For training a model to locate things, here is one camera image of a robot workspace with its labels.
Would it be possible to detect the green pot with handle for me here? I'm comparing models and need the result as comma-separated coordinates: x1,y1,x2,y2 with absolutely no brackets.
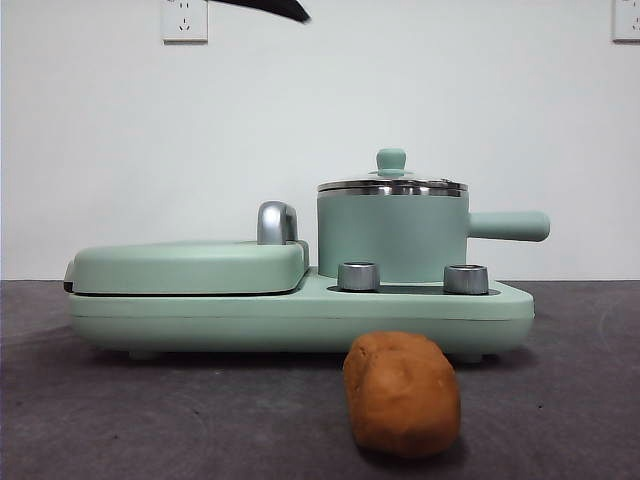
317,182,552,284

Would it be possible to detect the glass lid with green knob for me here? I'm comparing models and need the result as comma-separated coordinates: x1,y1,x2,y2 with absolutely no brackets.
318,147,469,190

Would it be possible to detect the white wall socket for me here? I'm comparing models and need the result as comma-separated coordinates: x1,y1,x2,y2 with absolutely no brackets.
160,0,209,45
612,0,640,44

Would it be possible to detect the silver control knob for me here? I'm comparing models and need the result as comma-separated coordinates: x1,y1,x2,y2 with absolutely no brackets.
337,260,381,292
443,263,490,295

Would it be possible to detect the green breakfast machine base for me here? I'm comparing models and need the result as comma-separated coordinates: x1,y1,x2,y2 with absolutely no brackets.
67,264,536,362

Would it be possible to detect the brown potato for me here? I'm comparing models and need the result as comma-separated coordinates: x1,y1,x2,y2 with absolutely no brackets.
342,330,461,460

